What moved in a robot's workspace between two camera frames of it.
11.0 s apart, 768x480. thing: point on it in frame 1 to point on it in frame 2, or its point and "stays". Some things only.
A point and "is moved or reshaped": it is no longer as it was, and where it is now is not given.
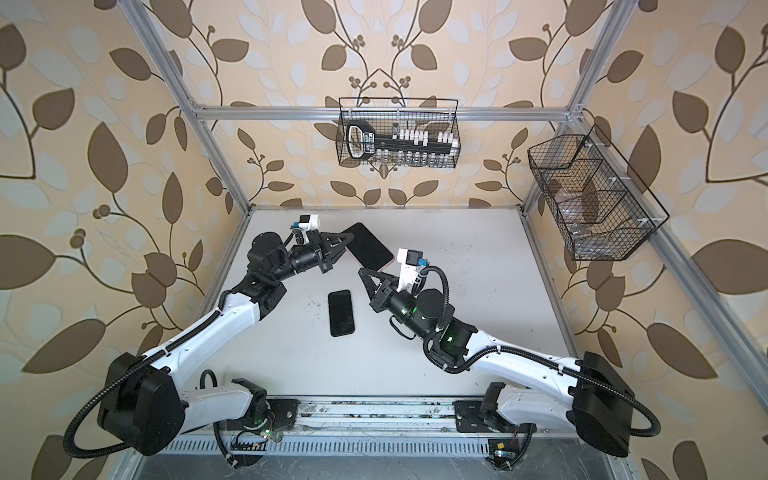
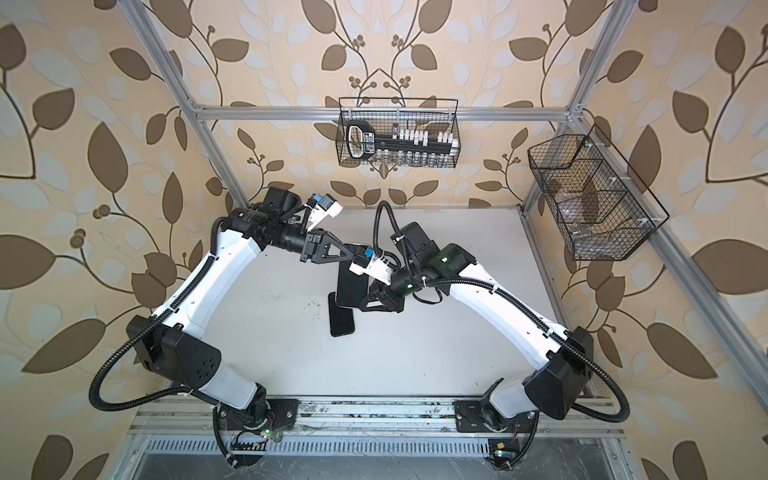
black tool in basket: (362, 143) stays
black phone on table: (340, 313) stays
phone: (366, 250) is moved or reshaped
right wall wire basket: (604, 209) stays
